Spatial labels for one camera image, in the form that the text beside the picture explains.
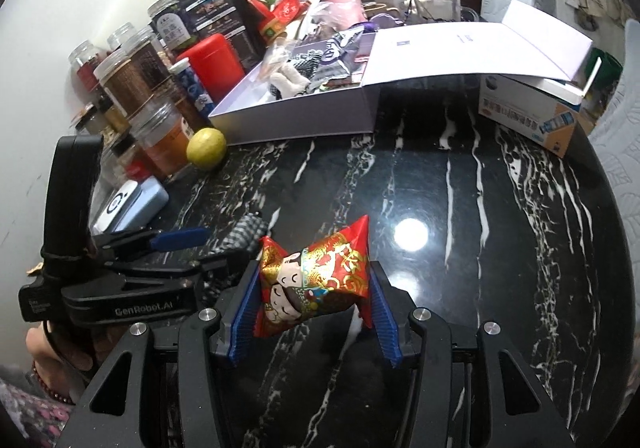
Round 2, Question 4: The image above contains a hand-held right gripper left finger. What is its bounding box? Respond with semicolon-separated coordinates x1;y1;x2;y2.
55;258;263;448

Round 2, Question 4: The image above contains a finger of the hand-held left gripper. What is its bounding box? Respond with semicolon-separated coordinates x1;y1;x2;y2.
90;226;211;259
106;248;253;290

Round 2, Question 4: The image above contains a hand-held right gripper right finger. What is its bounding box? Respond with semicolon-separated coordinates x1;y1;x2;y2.
367;260;576;448

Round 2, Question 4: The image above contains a dark checkered cloth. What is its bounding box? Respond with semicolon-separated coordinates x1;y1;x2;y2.
202;212;270;299

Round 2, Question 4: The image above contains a red gold snack packet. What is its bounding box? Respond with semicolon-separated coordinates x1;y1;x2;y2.
252;214;372;340

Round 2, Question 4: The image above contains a white plush rabbit toy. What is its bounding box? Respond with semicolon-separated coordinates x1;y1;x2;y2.
272;60;311;101

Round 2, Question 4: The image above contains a clear plastic bag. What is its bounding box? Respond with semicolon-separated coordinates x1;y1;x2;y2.
262;35;301;74

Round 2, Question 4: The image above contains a grey purple snack pouch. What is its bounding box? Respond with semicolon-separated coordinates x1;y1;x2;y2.
302;25;376;89

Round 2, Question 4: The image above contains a lilac gift box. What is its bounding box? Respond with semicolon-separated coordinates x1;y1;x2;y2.
207;0;594;146

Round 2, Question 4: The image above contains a person's left forearm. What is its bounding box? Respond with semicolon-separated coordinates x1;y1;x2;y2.
0;360;81;439

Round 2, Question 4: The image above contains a person's left hand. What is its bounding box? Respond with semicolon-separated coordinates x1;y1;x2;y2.
25;323;118;377

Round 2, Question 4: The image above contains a white blue power bank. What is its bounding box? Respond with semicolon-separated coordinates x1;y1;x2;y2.
89;178;171;235

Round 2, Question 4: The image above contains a yellow green lime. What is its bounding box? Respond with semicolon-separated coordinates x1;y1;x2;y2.
186;127;228;171

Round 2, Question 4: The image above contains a blue patterned tube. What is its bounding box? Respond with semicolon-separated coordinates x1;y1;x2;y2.
170;57;217;118

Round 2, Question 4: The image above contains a group of clear spice jars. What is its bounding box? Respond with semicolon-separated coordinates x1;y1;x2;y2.
67;0;203;189

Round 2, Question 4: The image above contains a red canister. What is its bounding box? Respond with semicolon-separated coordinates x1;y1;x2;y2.
187;33;247;101

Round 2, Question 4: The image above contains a black printed pouch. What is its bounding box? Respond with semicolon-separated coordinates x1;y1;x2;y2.
177;0;266;69

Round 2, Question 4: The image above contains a white orange cardboard box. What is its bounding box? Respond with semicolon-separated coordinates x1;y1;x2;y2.
477;73;583;159

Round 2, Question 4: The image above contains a red snack bag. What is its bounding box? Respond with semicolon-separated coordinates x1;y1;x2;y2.
270;0;303;24

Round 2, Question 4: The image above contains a pink tumbler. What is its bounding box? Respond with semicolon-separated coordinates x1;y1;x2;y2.
325;0;368;26

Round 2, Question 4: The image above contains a glass cup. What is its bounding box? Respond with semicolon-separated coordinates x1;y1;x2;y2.
415;0;463;24

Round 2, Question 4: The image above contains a dark green bag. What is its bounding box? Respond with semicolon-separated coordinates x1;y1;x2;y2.
582;48;623;99

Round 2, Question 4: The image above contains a red bead bracelet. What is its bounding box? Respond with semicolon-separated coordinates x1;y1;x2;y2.
30;360;76;404

